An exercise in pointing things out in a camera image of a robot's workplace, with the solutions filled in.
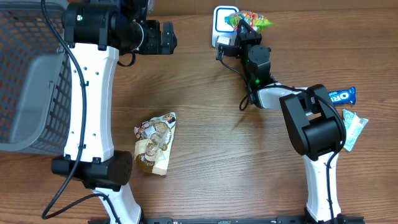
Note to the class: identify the white barcode scanner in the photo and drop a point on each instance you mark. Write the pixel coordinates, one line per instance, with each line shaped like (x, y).
(220, 26)

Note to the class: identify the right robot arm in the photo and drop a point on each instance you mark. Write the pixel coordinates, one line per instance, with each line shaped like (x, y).
(316, 130)

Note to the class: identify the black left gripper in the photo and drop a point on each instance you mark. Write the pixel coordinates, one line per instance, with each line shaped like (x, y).
(154, 47)

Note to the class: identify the blue Oreo cookie pack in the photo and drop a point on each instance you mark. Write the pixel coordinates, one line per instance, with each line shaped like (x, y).
(347, 96)

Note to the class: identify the brown clear snack bag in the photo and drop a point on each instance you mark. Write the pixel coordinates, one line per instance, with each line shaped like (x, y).
(153, 148)

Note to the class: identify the green Haribo gummy bag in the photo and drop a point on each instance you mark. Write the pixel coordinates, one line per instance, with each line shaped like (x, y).
(257, 21)

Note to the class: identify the grey plastic mesh basket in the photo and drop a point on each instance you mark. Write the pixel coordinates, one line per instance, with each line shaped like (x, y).
(35, 82)

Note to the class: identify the teal snack packet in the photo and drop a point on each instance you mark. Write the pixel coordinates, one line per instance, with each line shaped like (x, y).
(354, 126)

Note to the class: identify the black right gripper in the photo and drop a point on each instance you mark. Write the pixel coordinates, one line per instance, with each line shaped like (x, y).
(249, 32)

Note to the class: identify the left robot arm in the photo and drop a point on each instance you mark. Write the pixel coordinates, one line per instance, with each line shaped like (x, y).
(95, 35)

